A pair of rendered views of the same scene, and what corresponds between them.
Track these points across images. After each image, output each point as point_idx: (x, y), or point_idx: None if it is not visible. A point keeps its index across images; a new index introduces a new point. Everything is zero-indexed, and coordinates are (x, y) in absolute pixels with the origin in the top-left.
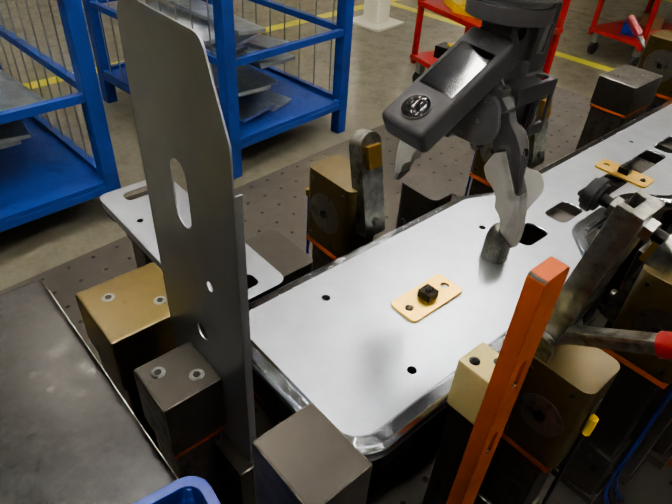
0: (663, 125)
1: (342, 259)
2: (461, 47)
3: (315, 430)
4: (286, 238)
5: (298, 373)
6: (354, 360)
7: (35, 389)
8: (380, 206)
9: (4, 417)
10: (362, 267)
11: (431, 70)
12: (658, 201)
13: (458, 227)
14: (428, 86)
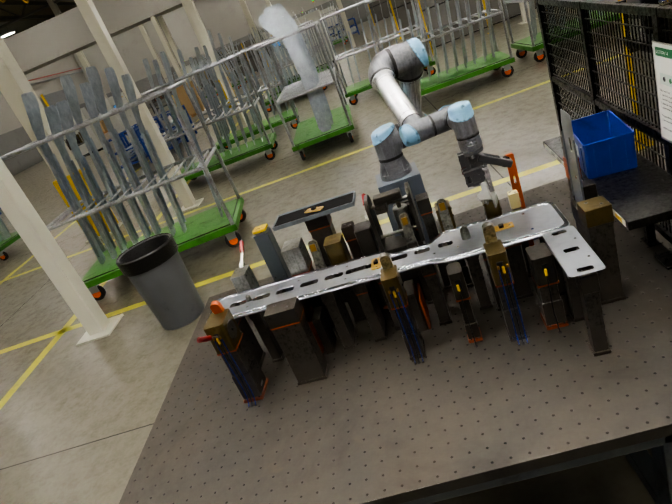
0: (316, 286)
1: (516, 240)
2: (486, 155)
3: None
4: (529, 255)
5: (553, 213)
6: (536, 215)
7: (626, 199)
8: None
9: (634, 195)
10: (512, 236)
11: (496, 157)
12: None
13: (465, 247)
14: (500, 157)
